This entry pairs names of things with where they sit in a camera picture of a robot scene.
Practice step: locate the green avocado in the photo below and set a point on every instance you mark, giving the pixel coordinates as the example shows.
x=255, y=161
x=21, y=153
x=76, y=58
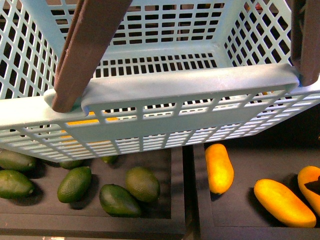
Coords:
x=75, y=184
x=142, y=184
x=10, y=160
x=14, y=185
x=118, y=202

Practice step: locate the light blue plastic basket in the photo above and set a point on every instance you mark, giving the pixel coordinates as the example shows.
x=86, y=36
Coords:
x=178, y=72

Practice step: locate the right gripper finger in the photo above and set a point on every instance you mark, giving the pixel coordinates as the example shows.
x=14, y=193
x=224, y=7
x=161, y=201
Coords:
x=312, y=185

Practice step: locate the brown basket handle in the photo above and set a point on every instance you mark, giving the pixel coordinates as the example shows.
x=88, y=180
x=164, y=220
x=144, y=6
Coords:
x=95, y=22

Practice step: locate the yellow mango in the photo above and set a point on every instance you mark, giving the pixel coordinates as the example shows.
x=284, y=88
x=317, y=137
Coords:
x=220, y=170
x=313, y=199
x=283, y=204

